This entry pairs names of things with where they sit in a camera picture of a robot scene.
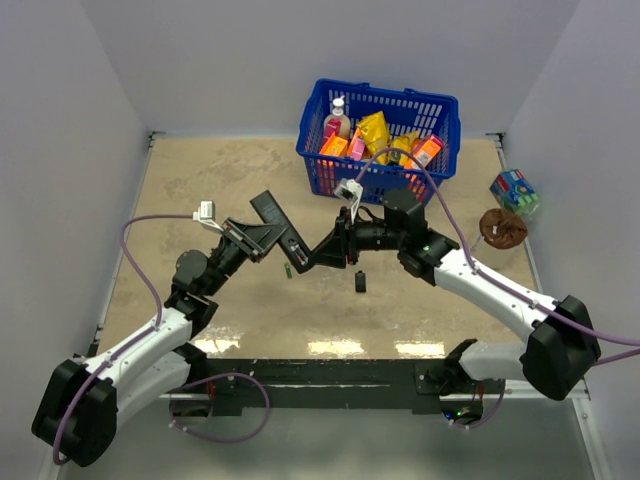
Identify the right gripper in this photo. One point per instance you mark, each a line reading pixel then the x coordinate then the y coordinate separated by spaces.
pixel 340 247

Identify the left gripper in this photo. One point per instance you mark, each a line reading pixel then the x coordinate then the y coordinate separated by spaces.
pixel 255 238

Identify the dark battery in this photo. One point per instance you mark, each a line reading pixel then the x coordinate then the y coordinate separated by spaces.
pixel 300 255

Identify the black remote control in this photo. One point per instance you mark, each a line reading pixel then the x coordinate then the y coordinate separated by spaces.
pixel 290 241

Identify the black battery cover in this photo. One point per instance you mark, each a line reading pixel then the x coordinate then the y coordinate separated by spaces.
pixel 360 282

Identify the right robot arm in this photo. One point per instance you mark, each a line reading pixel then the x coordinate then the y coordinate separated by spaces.
pixel 555 348

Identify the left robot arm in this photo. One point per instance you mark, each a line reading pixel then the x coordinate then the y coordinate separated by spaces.
pixel 87 399

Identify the orange pink box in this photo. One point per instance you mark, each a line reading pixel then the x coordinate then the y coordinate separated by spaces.
pixel 334 146

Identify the white pump bottle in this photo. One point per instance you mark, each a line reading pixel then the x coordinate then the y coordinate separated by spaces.
pixel 337 121

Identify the yellow snack bag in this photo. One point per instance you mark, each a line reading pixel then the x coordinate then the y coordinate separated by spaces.
pixel 375 132

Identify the blue plastic basket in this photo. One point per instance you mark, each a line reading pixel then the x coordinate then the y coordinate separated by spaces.
pixel 405 111

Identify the yellow green bag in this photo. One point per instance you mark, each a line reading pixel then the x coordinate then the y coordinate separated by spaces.
pixel 403 142

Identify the orange carton box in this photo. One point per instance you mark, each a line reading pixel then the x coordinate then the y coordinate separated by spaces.
pixel 424 152

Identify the brown lidded white cup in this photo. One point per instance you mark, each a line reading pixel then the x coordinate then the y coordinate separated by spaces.
pixel 501 232

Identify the blue green sponge pack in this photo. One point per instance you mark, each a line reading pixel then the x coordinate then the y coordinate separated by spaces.
pixel 513 193

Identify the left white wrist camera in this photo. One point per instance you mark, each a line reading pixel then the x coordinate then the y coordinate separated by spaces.
pixel 207 212

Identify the black base frame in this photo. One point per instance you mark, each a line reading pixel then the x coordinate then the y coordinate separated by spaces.
pixel 422 387

